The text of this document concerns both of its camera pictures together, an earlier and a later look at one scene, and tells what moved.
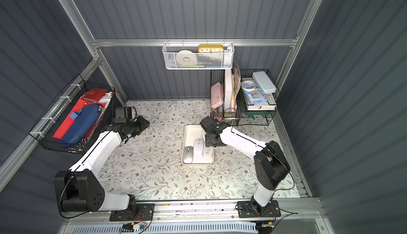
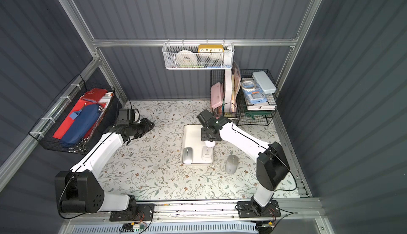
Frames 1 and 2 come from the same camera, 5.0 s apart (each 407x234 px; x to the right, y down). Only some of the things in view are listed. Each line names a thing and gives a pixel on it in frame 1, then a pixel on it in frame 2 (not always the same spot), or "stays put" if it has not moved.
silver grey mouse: x=188 y=154 stays put
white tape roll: x=186 y=57 stays put
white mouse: x=198 y=146 -> x=231 y=164
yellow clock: x=211 y=48 stays put
